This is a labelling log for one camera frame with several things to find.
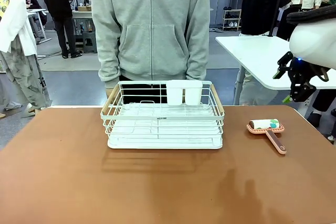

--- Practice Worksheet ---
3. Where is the white desk with thin legs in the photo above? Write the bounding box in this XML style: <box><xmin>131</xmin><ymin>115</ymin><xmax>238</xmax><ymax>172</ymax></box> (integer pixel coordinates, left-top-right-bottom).
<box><xmin>26</xmin><ymin>8</ymin><xmax>53</xmax><ymax>44</ymax></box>

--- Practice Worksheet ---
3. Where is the pink lint roller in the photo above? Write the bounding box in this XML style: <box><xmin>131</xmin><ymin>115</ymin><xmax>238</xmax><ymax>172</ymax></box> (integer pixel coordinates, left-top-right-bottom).
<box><xmin>246</xmin><ymin>118</ymin><xmax>287</xmax><ymax>155</ymax></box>

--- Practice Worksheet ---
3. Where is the shoe rack with shoes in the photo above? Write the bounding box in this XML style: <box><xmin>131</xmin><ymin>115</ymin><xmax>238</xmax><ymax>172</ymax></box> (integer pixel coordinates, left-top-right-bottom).
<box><xmin>222</xmin><ymin>8</ymin><xmax>242</xmax><ymax>32</ymax></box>

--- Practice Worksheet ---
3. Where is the person in gray hoodie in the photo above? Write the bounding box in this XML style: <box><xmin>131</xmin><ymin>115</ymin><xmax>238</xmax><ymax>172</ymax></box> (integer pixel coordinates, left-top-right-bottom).
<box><xmin>91</xmin><ymin>0</ymin><xmax>211</xmax><ymax>105</ymax></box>

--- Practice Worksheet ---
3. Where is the gray plastic stool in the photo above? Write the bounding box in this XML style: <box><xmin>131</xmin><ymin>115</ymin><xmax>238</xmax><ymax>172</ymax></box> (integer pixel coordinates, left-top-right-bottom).
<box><xmin>82</xmin><ymin>30</ymin><xmax>98</xmax><ymax>54</ymax></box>

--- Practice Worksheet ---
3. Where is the white side table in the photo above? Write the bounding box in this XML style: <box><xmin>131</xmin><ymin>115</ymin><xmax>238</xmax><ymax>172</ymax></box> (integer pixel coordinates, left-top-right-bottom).
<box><xmin>215</xmin><ymin>35</ymin><xmax>336</xmax><ymax>105</ymax></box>

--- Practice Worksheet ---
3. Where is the person's right forearm gray sleeve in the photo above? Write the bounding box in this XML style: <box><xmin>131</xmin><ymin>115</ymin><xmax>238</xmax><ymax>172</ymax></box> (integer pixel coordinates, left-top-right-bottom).
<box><xmin>91</xmin><ymin>11</ymin><xmax>122</xmax><ymax>89</ymax></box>

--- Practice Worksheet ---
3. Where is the white cutlery caddy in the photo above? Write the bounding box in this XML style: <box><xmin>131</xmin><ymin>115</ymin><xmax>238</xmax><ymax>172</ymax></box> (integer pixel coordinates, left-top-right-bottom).
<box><xmin>165</xmin><ymin>80</ymin><xmax>204</xmax><ymax>106</ymax></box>

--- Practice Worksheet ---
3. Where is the seated person in dark top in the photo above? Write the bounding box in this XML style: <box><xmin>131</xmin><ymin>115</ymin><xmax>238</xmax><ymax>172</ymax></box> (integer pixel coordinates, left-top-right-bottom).
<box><xmin>21</xmin><ymin>0</ymin><xmax>48</xmax><ymax>27</ymax></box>

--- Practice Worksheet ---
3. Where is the white drain tray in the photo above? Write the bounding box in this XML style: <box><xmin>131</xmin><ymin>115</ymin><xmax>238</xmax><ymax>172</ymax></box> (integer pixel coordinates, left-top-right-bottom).
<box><xmin>107</xmin><ymin>103</ymin><xmax>224</xmax><ymax>150</ymax></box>

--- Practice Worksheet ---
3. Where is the white wire dish rack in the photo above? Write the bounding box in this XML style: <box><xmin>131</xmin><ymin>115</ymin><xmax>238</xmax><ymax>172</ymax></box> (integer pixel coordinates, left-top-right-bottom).
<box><xmin>100</xmin><ymin>80</ymin><xmax>226</xmax><ymax>141</ymax></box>

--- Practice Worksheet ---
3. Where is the person's right hand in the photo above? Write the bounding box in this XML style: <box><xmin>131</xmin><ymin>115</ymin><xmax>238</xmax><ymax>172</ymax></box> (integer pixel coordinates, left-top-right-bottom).
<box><xmin>105</xmin><ymin>87</ymin><xmax>117</xmax><ymax>100</ymax></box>

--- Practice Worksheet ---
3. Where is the bystander in long black coat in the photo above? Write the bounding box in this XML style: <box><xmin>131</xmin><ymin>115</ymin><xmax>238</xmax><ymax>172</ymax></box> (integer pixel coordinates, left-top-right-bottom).
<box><xmin>240</xmin><ymin>0</ymin><xmax>292</xmax><ymax>37</ymax></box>

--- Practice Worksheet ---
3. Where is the person's left forearm gray sleeve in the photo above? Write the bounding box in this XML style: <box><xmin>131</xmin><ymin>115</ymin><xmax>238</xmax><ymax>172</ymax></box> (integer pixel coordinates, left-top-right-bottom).
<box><xmin>184</xmin><ymin>11</ymin><xmax>211</xmax><ymax>81</ymax></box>

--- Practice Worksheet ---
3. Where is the black braided cable sleeve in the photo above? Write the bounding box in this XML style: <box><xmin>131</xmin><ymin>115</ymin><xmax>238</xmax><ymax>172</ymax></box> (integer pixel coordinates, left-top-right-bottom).
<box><xmin>286</xmin><ymin>4</ymin><xmax>336</xmax><ymax>26</ymax></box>

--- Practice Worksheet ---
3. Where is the bystander in white jacket camouflage trousers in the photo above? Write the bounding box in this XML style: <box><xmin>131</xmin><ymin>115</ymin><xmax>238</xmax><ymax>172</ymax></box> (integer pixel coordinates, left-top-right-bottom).
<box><xmin>0</xmin><ymin>0</ymin><xmax>53</xmax><ymax>119</ymax></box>

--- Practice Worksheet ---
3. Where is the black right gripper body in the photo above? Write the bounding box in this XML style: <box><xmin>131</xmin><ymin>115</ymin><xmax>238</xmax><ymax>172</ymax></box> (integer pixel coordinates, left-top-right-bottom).
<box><xmin>288</xmin><ymin>57</ymin><xmax>331</xmax><ymax>86</ymax></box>

